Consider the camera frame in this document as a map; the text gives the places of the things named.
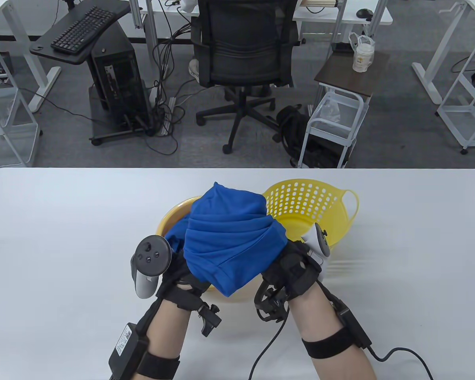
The person's left hand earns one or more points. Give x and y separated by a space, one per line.
178 285

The person's right hand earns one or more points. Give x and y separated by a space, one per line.
293 273

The blue t-shirt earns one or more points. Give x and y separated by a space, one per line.
229 237

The person's right forearm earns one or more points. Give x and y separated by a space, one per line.
320 320

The person's left forearm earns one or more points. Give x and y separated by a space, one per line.
166 336

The dark grey right controller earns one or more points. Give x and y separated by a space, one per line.
318 241

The grey white left controller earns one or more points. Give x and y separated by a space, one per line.
150 253

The yellow perforated basket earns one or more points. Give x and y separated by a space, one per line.
297 223

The yellow round basin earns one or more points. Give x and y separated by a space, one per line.
170 221

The slim black wrist box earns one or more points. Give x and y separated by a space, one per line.
352 324

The black box with white label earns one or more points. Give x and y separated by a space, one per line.
122 352

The black backpack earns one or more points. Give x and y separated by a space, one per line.
291 126

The white trolley cart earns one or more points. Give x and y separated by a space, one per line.
332 128

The white power strip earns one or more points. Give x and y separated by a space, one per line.
168 122

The brown side table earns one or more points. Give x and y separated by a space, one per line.
340 75

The white round device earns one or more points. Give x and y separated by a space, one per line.
194 69

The black computer tower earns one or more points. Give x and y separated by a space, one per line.
118 75

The white cup in plastic bag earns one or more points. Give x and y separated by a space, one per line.
362 59

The black mesh office chair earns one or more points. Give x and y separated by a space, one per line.
241 43

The black computer cart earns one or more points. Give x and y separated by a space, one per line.
63 57

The black computer mouse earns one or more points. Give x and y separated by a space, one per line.
364 13

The beige rolled item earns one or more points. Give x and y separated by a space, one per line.
320 3

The black keyboard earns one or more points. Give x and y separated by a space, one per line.
83 29

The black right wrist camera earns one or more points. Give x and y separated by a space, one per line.
275 308

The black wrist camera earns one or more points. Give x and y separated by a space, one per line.
208 318
275 308

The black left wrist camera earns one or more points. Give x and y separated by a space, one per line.
208 318

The white desk with aluminium frame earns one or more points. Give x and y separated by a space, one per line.
324 14

